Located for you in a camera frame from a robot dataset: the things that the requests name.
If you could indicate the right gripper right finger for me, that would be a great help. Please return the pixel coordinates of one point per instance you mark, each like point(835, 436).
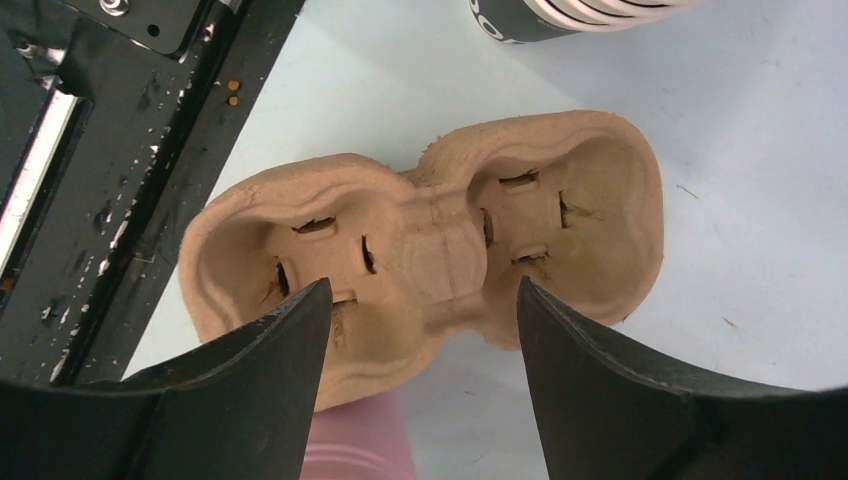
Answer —
point(609, 407)

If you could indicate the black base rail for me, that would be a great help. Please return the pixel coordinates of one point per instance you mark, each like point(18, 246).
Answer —
point(117, 118)

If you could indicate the single brown cup carrier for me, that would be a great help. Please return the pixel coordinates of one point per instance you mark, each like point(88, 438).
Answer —
point(572, 200)

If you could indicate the stack of paper cups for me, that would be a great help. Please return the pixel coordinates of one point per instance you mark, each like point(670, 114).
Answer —
point(531, 21)

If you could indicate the pink straw holder cup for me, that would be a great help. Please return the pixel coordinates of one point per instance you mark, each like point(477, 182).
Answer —
point(364, 439)

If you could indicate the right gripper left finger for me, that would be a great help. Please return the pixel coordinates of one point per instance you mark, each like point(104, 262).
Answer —
point(237, 407)

